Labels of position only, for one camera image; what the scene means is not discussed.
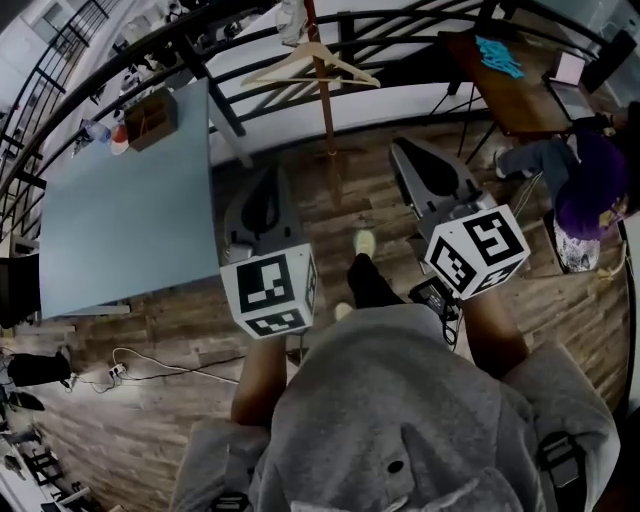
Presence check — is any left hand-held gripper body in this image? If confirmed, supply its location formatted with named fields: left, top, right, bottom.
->
left=219, top=231, right=319, bottom=341

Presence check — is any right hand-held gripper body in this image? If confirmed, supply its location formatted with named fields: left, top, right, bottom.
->
left=410, top=188, right=532, bottom=302

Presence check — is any wooden coat stand pole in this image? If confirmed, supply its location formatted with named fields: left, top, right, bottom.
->
left=299, top=0, right=351, bottom=207

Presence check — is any person's left forearm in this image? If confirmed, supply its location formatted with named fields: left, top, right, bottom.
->
left=230, top=332, right=291, bottom=429

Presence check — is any person's right forearm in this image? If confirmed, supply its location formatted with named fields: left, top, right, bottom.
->
left=462, top=289, right=531, bottom=381

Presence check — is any black power adapter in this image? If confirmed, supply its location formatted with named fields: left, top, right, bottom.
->
left=407, top=277, right=459, bottom=321

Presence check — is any brown wooden table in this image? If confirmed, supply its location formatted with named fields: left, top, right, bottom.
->
left=439, top=29, right=581, bottom=139

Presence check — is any person's black trouser leg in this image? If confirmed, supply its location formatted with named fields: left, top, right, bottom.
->
left=346, top=252, right=406, bottom=311

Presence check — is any light blue table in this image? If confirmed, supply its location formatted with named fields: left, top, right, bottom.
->
left=38, top=77, right=221, bottom=321

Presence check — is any pile of blue clips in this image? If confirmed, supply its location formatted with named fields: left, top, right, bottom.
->
left=473, top=34, right=526, bottom=80

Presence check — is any brown wooden organizer box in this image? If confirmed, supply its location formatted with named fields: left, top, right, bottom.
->
left=123, top=88, right=180, bottom=153

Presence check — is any grey laptop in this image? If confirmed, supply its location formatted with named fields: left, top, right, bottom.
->
left=542, top=49, right=594, bottom=121

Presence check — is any pale wooden clothes hanger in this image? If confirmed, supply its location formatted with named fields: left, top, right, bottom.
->
left=239, top=41, right=382, bottom=90

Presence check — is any person's grey sweatshirt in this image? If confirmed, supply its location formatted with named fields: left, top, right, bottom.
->
left=169, top=302, right=621, bottom=512

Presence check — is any black metal railing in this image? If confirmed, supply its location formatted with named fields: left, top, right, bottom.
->
left=0, top=0, right=601, bottom=201

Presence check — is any black bag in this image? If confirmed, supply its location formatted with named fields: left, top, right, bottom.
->
left=7, top=349, right=74, bottom=389

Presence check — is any black balcony railing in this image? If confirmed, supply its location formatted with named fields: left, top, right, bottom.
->
left=0, top=0, right=109, bottom=166

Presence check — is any white power strip with cable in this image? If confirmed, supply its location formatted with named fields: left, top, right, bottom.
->
left=69, top=347, right=241, bottom=396

